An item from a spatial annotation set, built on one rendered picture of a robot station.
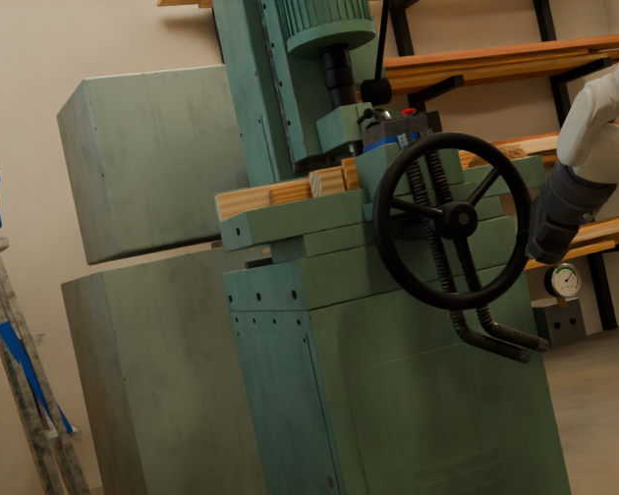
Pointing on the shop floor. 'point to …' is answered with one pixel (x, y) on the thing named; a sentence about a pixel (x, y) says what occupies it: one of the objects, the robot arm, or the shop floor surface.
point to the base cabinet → (398, 400)
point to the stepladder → (24, 356)
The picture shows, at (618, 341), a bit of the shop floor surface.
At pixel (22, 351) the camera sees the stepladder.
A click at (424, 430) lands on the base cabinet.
